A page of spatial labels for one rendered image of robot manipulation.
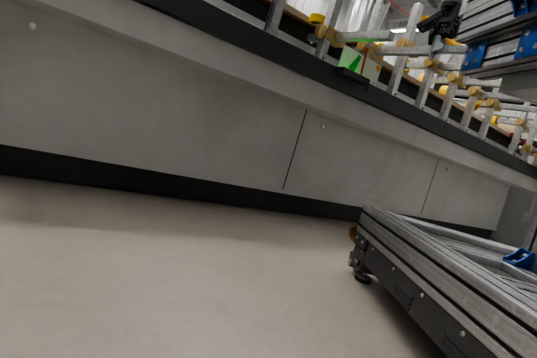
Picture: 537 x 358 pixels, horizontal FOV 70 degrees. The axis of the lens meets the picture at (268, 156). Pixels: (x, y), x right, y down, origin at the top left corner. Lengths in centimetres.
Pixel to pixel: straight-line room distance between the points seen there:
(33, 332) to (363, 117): 152
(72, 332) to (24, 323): 7
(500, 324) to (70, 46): 131
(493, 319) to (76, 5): 117
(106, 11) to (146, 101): 38
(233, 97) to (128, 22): 57
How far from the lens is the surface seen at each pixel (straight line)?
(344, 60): 167
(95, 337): 69
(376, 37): 148
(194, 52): 131
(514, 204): 417
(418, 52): 167
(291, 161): 185
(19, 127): 141
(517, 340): 72
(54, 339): 68
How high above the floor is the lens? 37
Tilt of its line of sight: 4 degrees down
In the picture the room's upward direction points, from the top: 17 degrees clockwise
